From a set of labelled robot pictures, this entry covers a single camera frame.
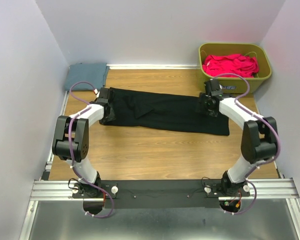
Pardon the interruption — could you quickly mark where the black t-shirt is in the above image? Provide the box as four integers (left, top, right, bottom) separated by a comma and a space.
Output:
99, 87, 230, 136

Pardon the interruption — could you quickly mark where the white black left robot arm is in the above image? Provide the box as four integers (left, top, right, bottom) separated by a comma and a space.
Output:
52, 87, 115, 198

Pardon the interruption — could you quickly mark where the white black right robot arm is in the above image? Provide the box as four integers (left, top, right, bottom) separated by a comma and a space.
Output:
197, 77, 281, 196

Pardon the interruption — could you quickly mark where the olive green plastic bin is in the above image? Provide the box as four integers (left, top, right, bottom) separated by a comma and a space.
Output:
198, 42, 272, 94

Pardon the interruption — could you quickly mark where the folded blue-grey t-shirt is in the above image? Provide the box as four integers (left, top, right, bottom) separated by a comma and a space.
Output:
64, 63, 110, 91

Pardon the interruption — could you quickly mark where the pink t-shirt in bin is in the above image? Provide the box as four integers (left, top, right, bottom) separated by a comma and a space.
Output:
202, 53, 260, 78

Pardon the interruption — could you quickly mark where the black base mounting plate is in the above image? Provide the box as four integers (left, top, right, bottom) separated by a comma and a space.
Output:
68, 177, 250, 212

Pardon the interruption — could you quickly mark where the aluminium frame rail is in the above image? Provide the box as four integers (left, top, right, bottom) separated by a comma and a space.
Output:
19, 89, 300, 240

